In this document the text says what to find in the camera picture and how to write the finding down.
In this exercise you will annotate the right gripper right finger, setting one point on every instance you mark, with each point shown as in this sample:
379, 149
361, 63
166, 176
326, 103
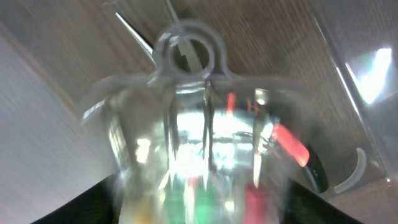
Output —
305, 207

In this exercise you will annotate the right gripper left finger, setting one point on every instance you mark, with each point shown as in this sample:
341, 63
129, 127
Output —
94, 206

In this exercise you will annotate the clear screwdriver bit case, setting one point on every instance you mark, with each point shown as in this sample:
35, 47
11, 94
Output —
190, 138

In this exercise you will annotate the clear plastic container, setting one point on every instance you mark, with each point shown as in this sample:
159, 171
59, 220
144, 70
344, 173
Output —
344, 54

